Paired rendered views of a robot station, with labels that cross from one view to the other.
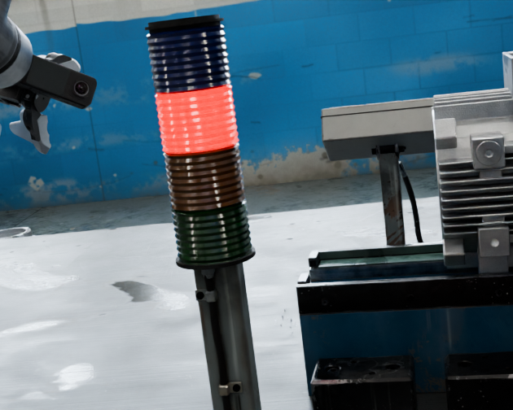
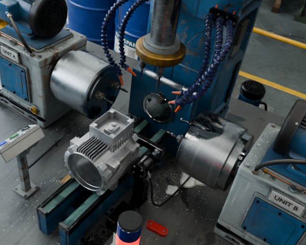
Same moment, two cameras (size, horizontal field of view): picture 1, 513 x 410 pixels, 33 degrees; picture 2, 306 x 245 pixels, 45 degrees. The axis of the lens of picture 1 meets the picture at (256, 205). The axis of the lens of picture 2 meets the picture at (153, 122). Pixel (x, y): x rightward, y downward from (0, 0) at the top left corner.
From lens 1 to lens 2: 1.07 m
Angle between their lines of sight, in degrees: 71
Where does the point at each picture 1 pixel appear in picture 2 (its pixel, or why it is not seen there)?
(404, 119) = (29, 139)
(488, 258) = not seen: hidden behind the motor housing
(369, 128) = (20, 148)
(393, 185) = (25, 159)
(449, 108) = (97, 157)
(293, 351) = (32, 237)
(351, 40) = not seen: outside the picture
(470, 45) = not seen: outside the picture
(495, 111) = (106, 150)
